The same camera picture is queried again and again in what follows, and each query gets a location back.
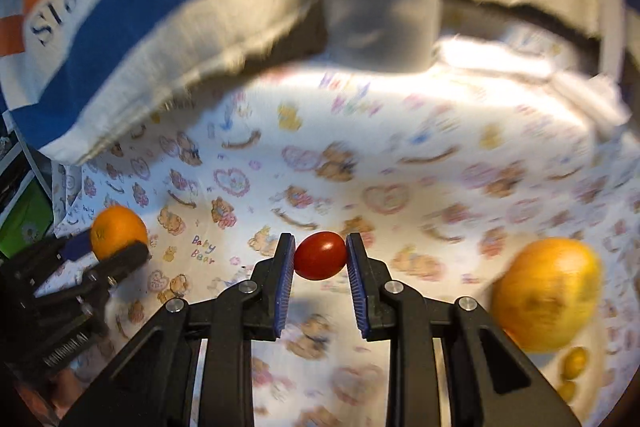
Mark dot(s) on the baby bear print cloth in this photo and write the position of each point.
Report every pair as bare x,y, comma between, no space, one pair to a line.
445,175

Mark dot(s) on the small orange back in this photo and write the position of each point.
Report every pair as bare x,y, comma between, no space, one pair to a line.
115,228

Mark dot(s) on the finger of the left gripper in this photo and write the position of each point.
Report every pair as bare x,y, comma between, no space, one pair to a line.
66,248
110,264

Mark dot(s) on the greenish yellow small fruit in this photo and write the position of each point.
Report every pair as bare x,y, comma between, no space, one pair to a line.
574,363

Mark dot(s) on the red cherry tomato back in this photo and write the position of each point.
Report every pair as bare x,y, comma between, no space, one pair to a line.
320,256

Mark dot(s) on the large yellow apple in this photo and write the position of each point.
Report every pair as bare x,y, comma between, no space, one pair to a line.
548,294

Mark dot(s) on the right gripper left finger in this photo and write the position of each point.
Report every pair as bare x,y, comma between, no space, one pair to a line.
182,348

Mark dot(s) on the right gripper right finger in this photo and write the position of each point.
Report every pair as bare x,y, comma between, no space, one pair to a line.
490,380

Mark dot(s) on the yellow tomato in plate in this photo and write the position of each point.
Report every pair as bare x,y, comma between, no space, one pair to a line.
567,390

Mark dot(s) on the striped Paris fabric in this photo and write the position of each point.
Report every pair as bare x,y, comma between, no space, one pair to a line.
150,31

